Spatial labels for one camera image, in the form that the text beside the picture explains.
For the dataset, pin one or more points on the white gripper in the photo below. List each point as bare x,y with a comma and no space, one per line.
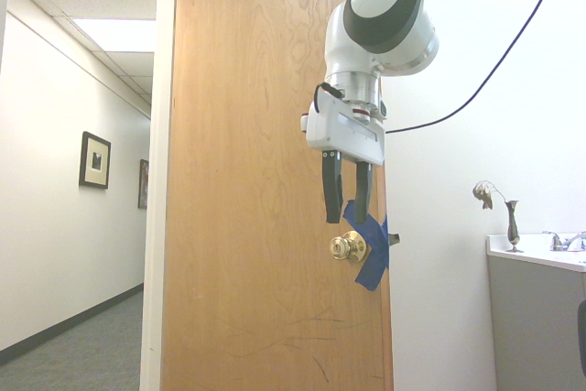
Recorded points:
348,133

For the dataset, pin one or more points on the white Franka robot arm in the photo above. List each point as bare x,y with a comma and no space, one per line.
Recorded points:
380,20

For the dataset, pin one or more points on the brass door knob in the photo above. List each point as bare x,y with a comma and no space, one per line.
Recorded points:
344,247

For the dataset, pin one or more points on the metal door latch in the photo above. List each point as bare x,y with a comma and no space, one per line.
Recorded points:
393,239

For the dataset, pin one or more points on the wooden door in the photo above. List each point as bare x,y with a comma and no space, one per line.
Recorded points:
256,180

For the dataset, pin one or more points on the blue painter's tape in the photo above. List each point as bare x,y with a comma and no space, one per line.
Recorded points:
369,244

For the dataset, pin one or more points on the dried wilted flower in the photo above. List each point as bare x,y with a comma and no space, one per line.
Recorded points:
486,192

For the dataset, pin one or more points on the silver bud vase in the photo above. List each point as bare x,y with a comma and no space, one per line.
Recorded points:
514,226

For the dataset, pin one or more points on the small dark framed picture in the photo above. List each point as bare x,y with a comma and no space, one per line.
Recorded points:
143,184

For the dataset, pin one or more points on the chrome sink faucet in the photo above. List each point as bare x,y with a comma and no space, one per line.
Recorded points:
566,241

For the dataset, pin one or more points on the grey sink cabinet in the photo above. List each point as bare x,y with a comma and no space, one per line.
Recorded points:
535,318

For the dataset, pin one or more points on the large black framed picture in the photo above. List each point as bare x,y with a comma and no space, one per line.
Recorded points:
94,160

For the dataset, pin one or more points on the fluorescent ceiling light panel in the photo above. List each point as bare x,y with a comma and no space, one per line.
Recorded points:
116,34

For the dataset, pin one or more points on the white door frame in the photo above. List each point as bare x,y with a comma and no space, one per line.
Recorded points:
158,180

